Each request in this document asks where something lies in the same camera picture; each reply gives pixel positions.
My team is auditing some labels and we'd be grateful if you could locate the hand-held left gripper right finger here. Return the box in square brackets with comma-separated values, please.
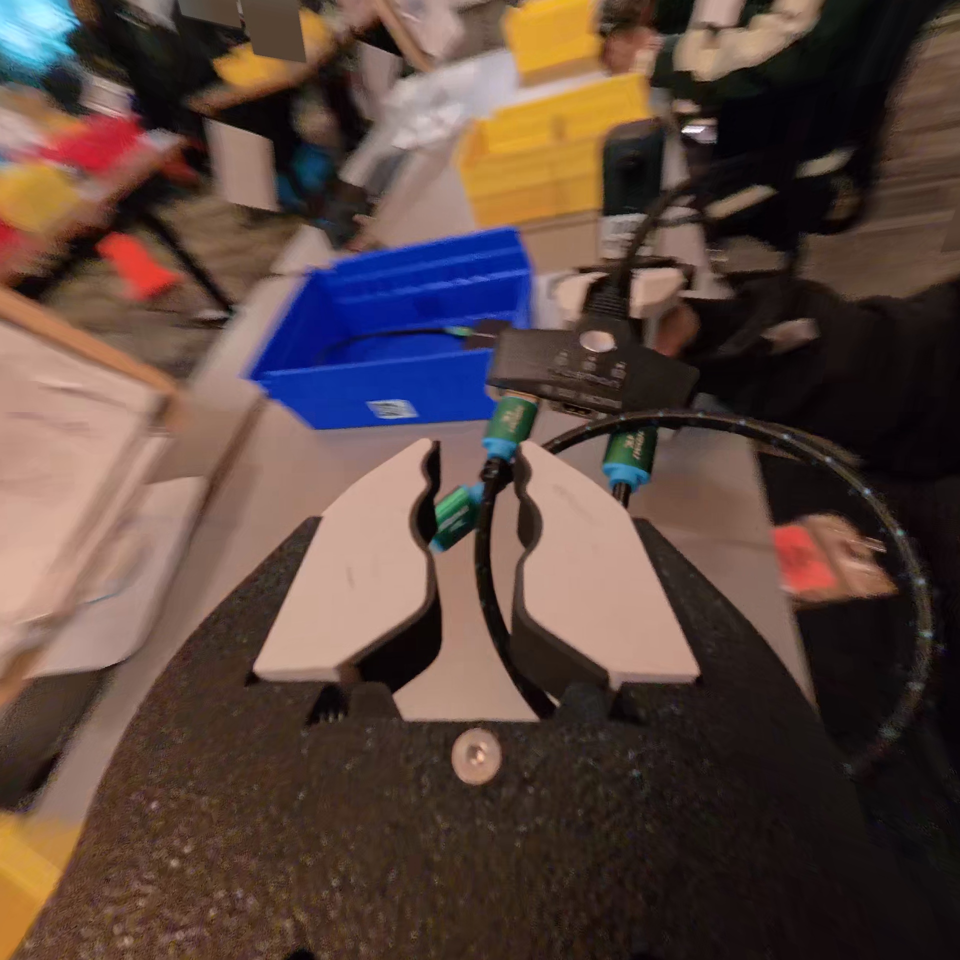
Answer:
[510, 440, 702, 699]

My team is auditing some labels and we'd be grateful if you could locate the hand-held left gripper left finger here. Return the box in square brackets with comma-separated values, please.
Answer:
[252, 438, 444, 695]

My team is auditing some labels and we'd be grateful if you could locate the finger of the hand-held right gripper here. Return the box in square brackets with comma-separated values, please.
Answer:
[555, 271, 606, 320]
[630, 268, 687, 320]

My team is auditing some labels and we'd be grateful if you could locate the black braided pigtail cable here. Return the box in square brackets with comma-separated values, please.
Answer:
[607, 150, 820, 351]

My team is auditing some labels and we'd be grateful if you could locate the black video switch box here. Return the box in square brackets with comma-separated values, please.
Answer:
[486, 288, 700, 417]

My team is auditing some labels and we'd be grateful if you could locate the person's right forearm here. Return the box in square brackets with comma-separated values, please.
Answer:
[678, 277, 960, 481]

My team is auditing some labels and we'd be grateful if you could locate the person's right hand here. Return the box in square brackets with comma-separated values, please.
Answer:
[656, 303, 702, 359]

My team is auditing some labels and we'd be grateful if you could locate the large yellow plastic bin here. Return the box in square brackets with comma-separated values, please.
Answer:
[457, 71, 654, 230]

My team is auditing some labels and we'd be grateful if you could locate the small yellow plastic bin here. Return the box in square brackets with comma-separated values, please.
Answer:
[501, 0, 605, 84]

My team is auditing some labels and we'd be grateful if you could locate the blue plastic bin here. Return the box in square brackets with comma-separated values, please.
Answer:
[241, 227, 534, 432]

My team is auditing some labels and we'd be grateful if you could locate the red and clear plastic packet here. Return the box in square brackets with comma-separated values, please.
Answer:
[772, 513, 897, 601]

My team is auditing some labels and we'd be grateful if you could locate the white plastic bag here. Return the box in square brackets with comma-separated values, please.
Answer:
[386, 63, 485, 151]

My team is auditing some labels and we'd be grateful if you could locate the white cardboard box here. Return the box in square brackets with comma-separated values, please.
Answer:
[0, 288, 185, 676]

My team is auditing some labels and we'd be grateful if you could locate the black tripod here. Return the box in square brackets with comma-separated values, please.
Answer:
[11, 206, 235, 316]

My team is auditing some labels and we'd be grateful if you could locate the orange object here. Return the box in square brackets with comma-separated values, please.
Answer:
[97, 232, 185, 301]

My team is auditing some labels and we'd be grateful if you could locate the yellow object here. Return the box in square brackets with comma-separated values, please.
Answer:
[0, 816, 80, 960]

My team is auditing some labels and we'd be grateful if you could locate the thin black cable with green plug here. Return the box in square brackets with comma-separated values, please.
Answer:
[318, 324, 477, 369]

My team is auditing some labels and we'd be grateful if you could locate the black looped cable with green plug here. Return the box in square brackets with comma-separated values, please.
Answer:
[429, 408, 937, 777]

